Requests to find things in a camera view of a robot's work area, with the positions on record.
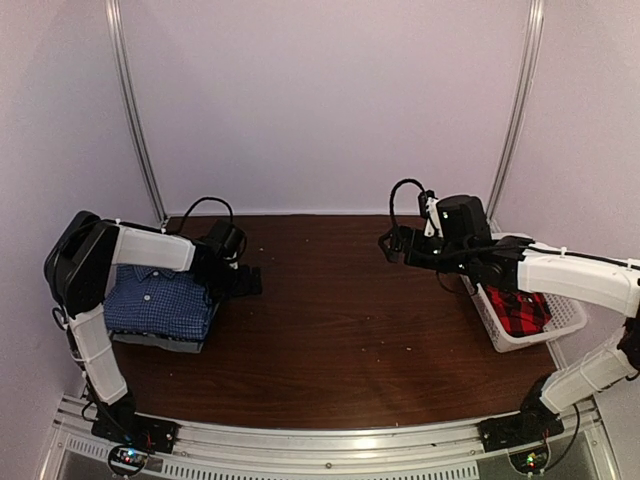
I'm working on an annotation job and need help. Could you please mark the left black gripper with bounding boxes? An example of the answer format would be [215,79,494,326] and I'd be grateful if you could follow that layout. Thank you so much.
[202,261,262,302]

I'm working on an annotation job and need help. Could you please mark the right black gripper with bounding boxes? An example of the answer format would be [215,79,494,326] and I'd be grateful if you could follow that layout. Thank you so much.
[380,225,474,276]

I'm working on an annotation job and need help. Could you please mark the blue small-check long sleeve shirt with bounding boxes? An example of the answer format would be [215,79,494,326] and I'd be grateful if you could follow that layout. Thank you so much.
[104,265,216,342]

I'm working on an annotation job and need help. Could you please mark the black grey printed shirt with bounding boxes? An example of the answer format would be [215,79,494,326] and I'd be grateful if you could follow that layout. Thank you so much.
[112,333,204,354]

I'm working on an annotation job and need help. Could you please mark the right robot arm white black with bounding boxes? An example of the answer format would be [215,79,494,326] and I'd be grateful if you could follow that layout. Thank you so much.
[377,226,639,442]

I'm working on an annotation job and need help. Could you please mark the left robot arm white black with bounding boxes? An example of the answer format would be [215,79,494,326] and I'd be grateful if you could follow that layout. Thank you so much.
[43,210,262,444]

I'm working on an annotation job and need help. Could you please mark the red black plaid shirt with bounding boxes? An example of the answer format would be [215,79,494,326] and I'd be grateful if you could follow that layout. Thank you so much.
[485,287,552,338]

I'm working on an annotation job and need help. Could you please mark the white plastic basket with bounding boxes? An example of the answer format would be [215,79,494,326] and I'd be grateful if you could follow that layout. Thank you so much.
[462,232,587,355]

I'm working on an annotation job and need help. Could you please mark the right circuit board with leds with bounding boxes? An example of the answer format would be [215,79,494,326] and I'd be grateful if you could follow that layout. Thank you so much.
[509,446,550,475]

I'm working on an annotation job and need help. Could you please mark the circuit board with leds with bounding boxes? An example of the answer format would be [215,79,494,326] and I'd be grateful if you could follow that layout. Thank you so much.
[509,446,550,475]
[107,445,149,476]

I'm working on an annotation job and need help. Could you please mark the left circuit board with leds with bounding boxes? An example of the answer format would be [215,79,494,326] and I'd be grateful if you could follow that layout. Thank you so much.
[107,445,149,476]

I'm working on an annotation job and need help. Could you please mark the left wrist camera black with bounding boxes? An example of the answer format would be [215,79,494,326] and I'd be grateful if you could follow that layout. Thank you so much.
[205,220,247,262]

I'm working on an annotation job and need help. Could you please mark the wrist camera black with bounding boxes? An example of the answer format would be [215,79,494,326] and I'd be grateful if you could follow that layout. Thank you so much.
[436,194,491,242]
[205,220,247,262]

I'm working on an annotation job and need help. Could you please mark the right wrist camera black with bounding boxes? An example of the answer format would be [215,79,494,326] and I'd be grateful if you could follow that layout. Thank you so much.
[436,194,491,242]

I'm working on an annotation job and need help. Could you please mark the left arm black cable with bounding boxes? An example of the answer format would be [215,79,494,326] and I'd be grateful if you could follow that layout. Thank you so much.
[177,196,236,236]

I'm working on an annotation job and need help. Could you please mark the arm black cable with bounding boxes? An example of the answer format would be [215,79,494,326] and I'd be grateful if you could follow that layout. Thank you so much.
[387,177,434,236]
[177,196,236,236]

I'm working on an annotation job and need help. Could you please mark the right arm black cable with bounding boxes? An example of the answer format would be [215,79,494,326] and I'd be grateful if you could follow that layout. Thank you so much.
[387,177,434,236]

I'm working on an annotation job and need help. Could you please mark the right aluminium frame post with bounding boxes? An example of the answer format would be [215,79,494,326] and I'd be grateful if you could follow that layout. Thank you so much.
[487,0,546,222]

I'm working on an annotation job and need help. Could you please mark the aluminium frame post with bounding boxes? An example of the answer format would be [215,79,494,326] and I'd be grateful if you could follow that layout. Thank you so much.
[104,0,168,225]
[487,0,546,222]

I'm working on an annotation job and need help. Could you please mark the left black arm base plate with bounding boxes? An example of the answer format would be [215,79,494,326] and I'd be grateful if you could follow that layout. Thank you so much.
[91,414,179,454]

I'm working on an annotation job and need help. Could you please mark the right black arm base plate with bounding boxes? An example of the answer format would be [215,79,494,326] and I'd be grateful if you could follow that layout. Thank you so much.
[478,412,564,452]

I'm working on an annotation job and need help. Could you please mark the front aluminium rail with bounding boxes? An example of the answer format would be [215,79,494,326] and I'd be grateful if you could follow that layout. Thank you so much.
[35,395,622,479]

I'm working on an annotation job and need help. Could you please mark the left aluminium frame post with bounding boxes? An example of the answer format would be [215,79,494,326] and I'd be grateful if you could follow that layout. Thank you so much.
[104,0,168,225]

